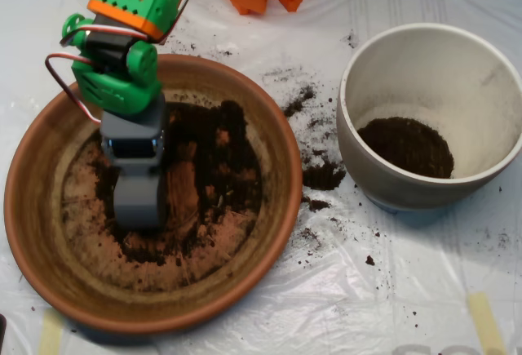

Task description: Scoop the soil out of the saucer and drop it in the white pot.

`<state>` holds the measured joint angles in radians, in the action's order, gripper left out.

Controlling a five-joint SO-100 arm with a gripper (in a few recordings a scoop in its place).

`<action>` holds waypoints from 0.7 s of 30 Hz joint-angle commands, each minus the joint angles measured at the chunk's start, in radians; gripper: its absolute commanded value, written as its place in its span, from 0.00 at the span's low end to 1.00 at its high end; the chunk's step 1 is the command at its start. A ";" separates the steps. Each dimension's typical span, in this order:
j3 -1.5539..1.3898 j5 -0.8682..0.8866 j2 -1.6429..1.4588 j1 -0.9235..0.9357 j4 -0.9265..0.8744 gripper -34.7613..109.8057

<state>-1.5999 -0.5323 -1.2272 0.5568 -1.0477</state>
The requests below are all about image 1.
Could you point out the grey gripper black motor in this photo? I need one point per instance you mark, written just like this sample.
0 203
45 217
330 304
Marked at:
131 148

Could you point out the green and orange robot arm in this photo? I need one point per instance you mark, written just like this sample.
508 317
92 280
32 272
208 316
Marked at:
118 90

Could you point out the beige masking tape strip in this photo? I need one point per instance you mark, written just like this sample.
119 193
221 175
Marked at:
485 322
51 334

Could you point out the tiny spilled soil crumb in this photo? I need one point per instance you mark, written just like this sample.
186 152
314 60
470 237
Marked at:
370 260

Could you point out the elongated spilled soil clump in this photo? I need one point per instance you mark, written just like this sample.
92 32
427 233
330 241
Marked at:
294 107

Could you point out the white ceramic pot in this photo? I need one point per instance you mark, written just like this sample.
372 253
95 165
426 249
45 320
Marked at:
387 192

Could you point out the clear plastic sheet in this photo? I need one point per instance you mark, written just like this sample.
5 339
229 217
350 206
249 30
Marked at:
367 310

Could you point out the small spilled soil clump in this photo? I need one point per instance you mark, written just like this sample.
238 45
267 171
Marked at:
317 205

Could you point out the terracotta saucer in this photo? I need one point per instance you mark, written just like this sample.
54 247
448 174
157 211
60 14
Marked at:
41 216

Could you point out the large spilled soil pile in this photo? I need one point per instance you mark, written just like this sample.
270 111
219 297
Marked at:
322 177

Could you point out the dark object at edge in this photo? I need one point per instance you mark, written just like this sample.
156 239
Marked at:
2 328

